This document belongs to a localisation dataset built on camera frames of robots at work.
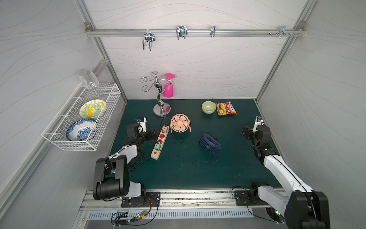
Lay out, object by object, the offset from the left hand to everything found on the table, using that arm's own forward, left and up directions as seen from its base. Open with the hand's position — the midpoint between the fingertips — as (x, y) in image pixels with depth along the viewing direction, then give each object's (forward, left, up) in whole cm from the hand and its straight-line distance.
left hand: (151, 129), depth 92 cm
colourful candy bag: (+23, -54, -5) cm, 59 cm away
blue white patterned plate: (-17, +24, +24) cm, 38 cm away
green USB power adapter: (-11, -5, -2) cm, 13 cm away
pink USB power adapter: (+1, -8, -3) cm, 9 cm away
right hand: (-2, -65, +7) cm, 65 cm away
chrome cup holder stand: (+23, -2, -6) cm, 24 cm away
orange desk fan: (+6, -18, -1) cm, 19 cm away
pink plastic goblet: (+30, -9, +9) cm, 33 cm away
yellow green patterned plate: (-5, +24, +25) cm, 35 cm away
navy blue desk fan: (-11, -38, +3) cm, 40 cm away
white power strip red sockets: (-6, -6, -6) cm, 11 cm away
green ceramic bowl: (+25, -40, -5) cm, 48 cm away
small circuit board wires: (-47, +10, -9) cm, 49 cm away
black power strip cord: (-21, +9, -8) cm, 24 cm away
